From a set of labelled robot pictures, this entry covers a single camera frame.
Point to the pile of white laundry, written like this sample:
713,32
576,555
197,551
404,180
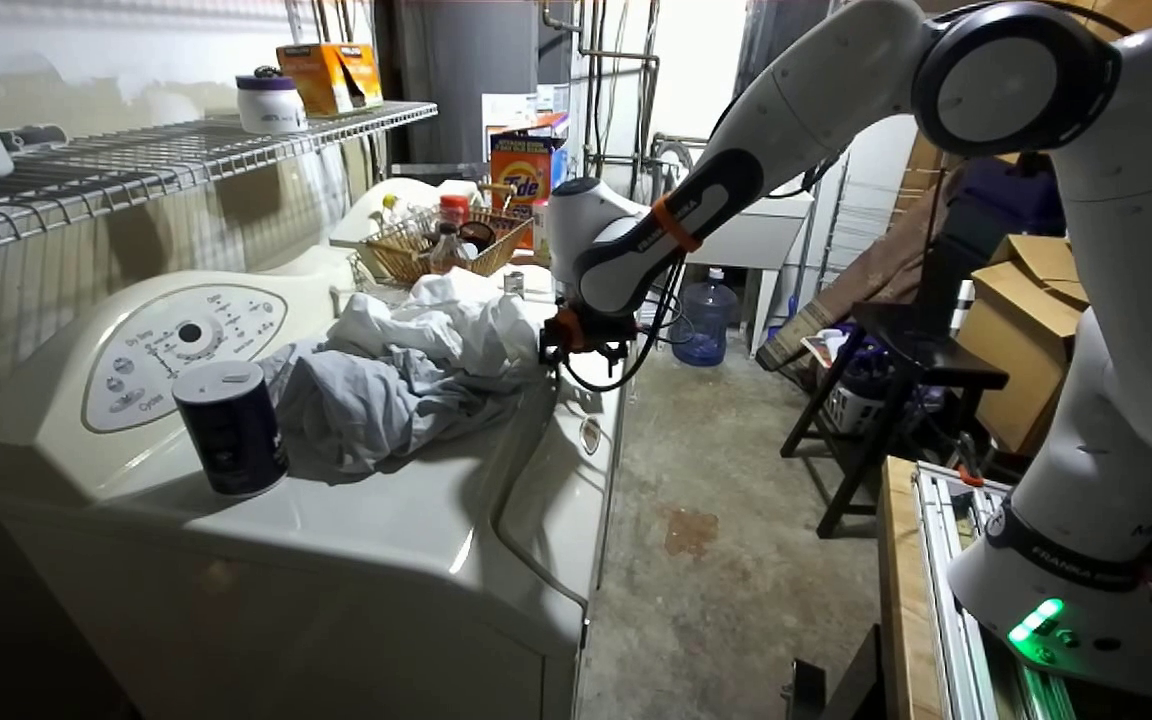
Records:
393,377

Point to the cardboard boxes stack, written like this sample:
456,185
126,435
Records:
1022,318

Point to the orange box on shelf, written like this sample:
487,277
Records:
332,77

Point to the white wire shelf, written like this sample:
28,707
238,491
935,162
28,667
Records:
126,170

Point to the orange detergent box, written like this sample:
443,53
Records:
520,175

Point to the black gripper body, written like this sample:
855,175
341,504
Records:
571,332

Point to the dark blue cylindrical canister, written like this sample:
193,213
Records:
228,423

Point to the white tub with dark lid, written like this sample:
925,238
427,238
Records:
270,100

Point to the white right washing machine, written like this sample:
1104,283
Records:
451,585

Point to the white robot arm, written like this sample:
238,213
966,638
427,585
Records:
979,80

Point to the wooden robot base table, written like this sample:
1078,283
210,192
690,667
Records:
987,635

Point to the grey water heater tank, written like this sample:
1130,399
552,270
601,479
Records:
452,53

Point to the blue water jug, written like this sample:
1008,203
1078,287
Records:
701,322

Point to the black wooden stool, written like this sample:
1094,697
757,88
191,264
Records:
870,390

